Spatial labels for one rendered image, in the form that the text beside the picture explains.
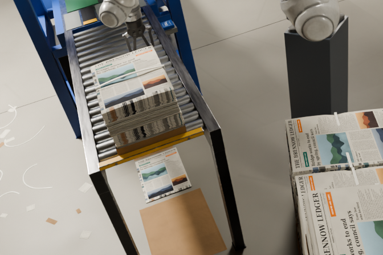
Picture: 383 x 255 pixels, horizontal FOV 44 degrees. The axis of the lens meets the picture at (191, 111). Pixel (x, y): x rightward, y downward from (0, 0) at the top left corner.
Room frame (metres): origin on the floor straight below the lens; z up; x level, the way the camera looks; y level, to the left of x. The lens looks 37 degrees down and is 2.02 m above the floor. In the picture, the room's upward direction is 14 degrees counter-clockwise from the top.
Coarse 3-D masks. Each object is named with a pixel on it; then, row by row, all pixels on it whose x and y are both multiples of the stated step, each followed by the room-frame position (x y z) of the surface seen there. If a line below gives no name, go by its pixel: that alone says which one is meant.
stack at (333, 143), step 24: (288, 120) 1.37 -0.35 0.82; (312, 120) 1.33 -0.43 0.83; (336, 120) 1.30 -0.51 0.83; (360, 120) 1.26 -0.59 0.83; (288, 144) 1.25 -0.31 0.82; (312, 144) 1.21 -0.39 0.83; (336, 144) 1.18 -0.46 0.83; (360, 144) 1.15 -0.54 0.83; (312, 168) 1.10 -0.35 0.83; (336, 168) 1.07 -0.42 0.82; (360, 168) 1.06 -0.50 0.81
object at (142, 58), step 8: (144, 48) 1.81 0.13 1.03; (152, 48) 1.80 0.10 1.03; (120, 56) 1.80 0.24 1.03; (128, 56) 1.78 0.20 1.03; (136, 56) 1.76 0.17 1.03; (144, 56) 1.74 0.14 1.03; (152, 56) 1.73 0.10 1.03; (96, 64) 1.79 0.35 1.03; (104, 64) 1.77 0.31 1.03; (112, 64) 1.75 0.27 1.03; (120, 64) 1.73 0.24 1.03; (128, 64) 1.72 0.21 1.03; (136, 64) 1.70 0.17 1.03; (144, 64) 1.69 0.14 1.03; (152, 64) 1.67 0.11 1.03; (96, 72) 1.72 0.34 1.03; (104, 72) 1.70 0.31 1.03; (112, 72) 1.69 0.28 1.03; (120, 72) 1.67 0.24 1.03; (128, 72) 1.66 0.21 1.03; (96, 80) 1.66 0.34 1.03; (104, 80) 1.64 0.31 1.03
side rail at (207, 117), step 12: (144, 12) 2.69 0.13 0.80; (156, 24) 2.49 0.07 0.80; (168, 48) 2.18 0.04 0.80; (180, 60) 2.03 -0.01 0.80; (180, 72) 1.92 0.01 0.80; (192, 84) 1.80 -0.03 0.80; (192, 96) 1.71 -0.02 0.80; (204, 108) 1.60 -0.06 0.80; (204, 120) 1.52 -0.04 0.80; (216, 120) 1.51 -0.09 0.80; (204, 132) 1.56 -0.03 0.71; (216, 132) 1.45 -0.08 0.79; (216, 144) 1.45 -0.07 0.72
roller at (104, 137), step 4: (188, 104) 1.66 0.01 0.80; (192, 104) 1.65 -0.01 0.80; (180, 108) 1.65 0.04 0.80; (184, 108) 1.64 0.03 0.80; (188, 108) 1.64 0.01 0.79; (192, 108) 1.64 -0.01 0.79; (184, 112) 1.63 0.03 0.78; (188, 112) 1.63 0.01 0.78; (104, 132) 1.61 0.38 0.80; (108, 132) 1.60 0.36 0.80; (96, 136) 1.60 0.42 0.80; (100, 136) 1.59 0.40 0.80; (104, 136) 1.59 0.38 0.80; (108, 136) 1.59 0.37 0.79; (96, 140) 1.58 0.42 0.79; (100, 140) 1.58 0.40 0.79; (104, 140) 1.58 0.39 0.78
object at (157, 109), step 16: (144, 80) 1.57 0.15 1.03; (160, 80) 1.54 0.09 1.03; (112, 96) 1.51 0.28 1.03; (128, 96) 1.48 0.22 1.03; (144, 96) 1.46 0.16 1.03; (160, 96) 1.46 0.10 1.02; (112, 112) 1.43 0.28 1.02; (128, 112) 1.44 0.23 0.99; (144, 112) 1.44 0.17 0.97; (160, 112) 1.45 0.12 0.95; (176, 112) 1.46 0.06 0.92; (112, 128) 1.42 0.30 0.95; (128, 128) 1.43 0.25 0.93; (144, 128) 1.44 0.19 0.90; (160, 128) 1.44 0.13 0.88; (176, 128) 1.46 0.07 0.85; (128, 144) 1.43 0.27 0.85
